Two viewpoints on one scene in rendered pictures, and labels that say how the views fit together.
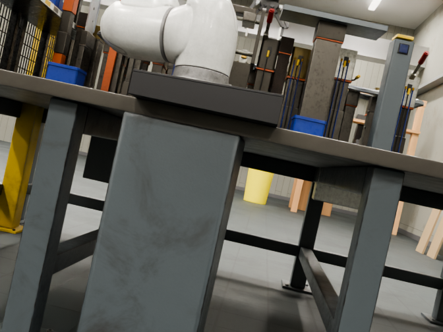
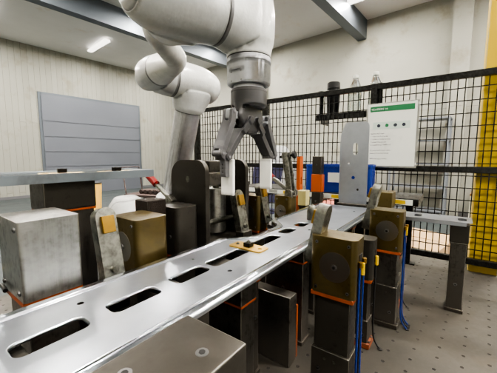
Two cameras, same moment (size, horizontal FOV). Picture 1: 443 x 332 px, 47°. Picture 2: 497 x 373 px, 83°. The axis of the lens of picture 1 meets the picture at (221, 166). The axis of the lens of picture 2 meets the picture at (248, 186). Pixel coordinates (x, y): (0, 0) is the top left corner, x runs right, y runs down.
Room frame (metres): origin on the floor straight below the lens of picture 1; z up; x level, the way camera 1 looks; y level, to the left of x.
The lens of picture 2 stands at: (2.52, -0.54, 1.20)
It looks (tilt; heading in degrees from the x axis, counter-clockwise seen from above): 6 degrees down; 125
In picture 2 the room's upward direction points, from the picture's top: straight up
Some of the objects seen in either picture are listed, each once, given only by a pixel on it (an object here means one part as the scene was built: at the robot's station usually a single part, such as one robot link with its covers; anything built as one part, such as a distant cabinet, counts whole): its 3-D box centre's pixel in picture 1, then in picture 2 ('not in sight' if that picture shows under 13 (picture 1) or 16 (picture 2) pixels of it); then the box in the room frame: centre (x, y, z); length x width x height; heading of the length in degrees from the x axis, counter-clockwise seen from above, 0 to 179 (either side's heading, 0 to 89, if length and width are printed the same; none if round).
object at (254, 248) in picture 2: not in sight; (248, 244); (2.17, -0.05, 1.01); 0.08 x 0.04 x 0.01; 0
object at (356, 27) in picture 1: (331, 22); (62, 175); (1.83, -0.28, 1.16); 0.37 x 0.14 x 0.02; 89
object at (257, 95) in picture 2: (269, 2); (248, 111); (2.17, -0.05, 1.29); 0.08 x 0.07 x 0.09; 89
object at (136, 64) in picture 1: (134, 67); (281, 239); (2.00, 0.42, 0.87); 0.10 x 0.07 x 0.35; 179
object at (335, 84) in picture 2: not in sight; (333, 98); (1.97, 1.06, 1.52); 0.07 x 0.07 x 0.18
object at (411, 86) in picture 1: (399, 123); not in sight; (1.98, -0.64, 0.88); 0.12 x 0.07 x 0.36; 179
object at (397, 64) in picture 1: (388, 103); not in sight; (1.83, -0.54, 0.92); 0.08 x 0.08 x 0.44; 89
